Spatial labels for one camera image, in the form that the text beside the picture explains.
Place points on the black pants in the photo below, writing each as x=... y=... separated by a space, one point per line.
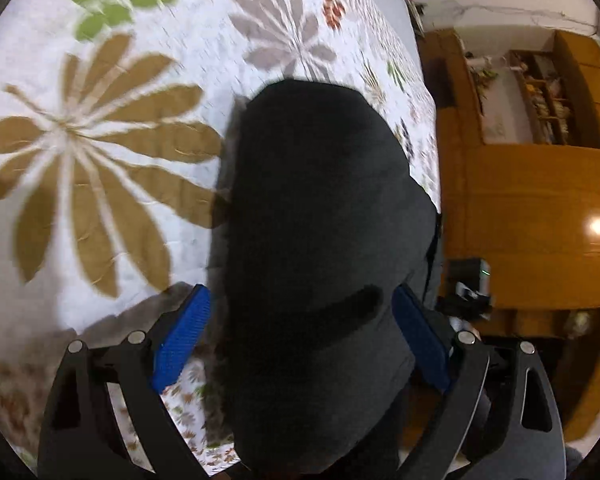
x=320 y=210

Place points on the floral printed blanket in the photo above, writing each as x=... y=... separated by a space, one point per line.
x=130 y=185

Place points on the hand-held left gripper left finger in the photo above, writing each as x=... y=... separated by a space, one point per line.
x=182 y=335

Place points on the wooden wardrobe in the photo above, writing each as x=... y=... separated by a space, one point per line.
x=520 y=200

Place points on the cluttered shelf ornaments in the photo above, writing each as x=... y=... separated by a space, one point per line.
x=545 y=95

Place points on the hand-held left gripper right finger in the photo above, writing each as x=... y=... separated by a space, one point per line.
x=422 y=335

